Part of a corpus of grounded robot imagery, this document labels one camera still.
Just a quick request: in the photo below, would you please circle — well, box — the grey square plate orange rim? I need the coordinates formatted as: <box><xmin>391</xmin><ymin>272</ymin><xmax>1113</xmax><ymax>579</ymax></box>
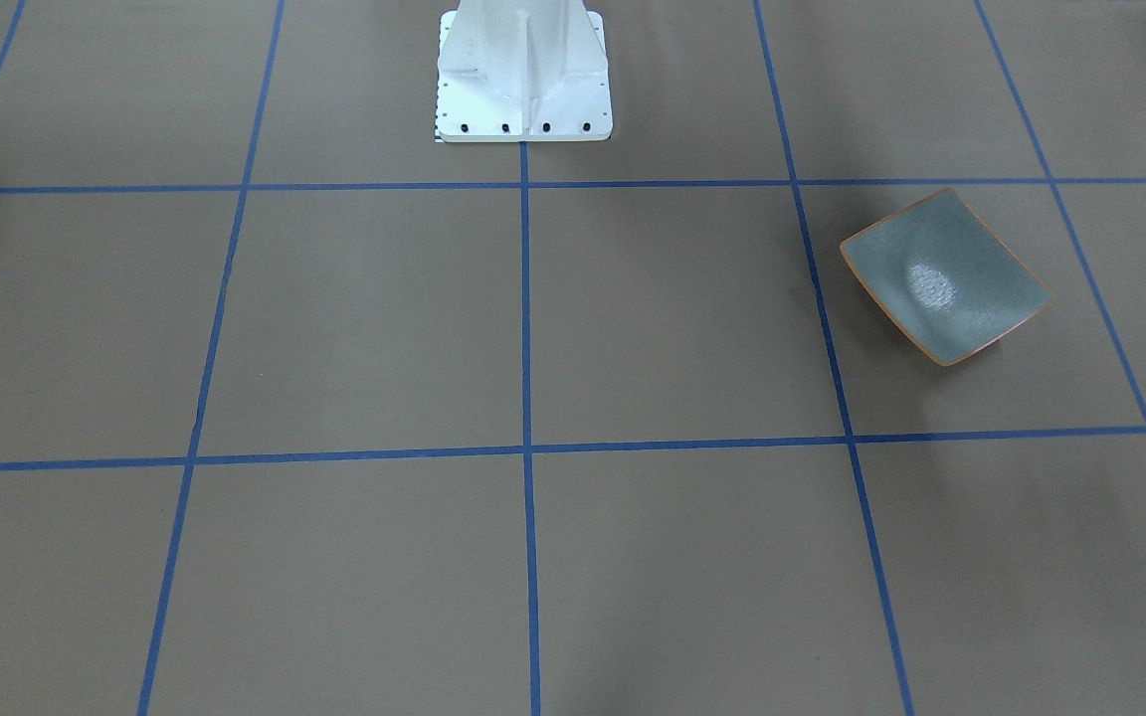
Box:
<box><xmin>840</xmin><ymin>189</ymin><xmax>1054</xmax><ymax>367</ymax></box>

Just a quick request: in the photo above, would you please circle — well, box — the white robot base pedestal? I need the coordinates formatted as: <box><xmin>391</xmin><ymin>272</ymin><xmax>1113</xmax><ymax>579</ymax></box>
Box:
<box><xmin>434</xmin><ymin>1</ymin><xmax>614</xmax><ymax>142</ymax></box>

